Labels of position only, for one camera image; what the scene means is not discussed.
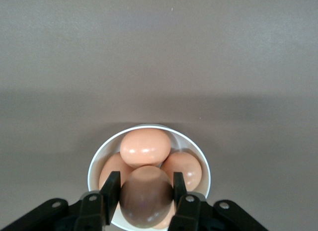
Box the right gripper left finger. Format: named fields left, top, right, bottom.
left=0, top=171, right=122, bottom=231

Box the brown egg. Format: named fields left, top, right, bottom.
left=120, top=165, right=174, bottom=229
left=149, top=208, right=176, bottom=230
left=98, top=152, right=135, bottom=190
left=120, top=128, right=171, bottom=168
left=160, top=152, right=203, bottom=192

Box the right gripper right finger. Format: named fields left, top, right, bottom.
left=168, top=171, right=269, bottom=231

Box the white round bowl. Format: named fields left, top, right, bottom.
left=87, top=124, right=211, bottom=230

